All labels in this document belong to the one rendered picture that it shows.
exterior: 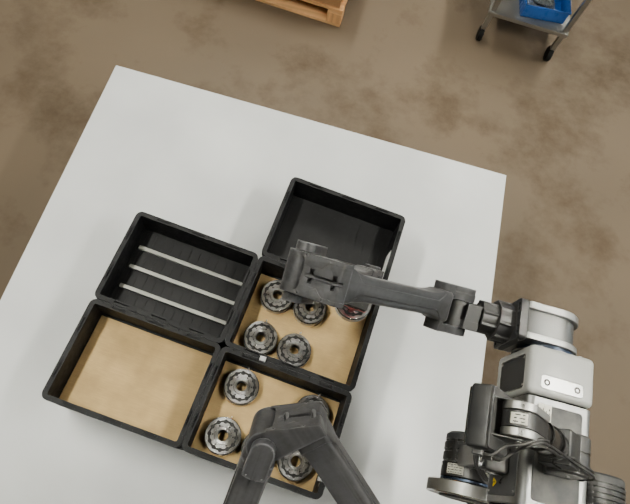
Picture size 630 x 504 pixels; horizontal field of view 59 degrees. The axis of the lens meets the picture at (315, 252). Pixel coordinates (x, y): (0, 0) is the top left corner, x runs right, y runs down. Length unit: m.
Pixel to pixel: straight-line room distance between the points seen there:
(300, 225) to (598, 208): 2.00
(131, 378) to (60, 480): 0.36
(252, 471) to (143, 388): 0.85
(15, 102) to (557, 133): 2.96
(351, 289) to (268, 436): 0.27
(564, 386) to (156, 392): 1.10
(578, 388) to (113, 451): 1.31
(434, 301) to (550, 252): 2.08
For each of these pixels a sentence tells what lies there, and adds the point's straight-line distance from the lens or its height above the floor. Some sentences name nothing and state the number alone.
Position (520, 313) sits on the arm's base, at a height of 1.51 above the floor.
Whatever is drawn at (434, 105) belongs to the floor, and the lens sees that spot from 3.36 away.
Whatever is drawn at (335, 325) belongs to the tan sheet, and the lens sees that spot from 1.78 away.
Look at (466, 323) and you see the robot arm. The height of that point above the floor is 1.46.
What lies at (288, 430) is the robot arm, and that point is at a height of 1.63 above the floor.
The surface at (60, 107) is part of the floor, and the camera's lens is 3.24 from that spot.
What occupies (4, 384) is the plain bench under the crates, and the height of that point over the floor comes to 0.70.
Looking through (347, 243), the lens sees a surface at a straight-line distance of 1.88.
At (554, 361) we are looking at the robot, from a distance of 1.18.
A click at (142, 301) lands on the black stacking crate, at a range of 1.80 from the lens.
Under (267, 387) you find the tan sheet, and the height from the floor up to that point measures 0.83.
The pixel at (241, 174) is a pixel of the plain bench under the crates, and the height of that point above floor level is 0.70.
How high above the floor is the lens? 2.53
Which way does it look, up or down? 67 degrees down
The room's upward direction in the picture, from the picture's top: 19 degrees clockwise
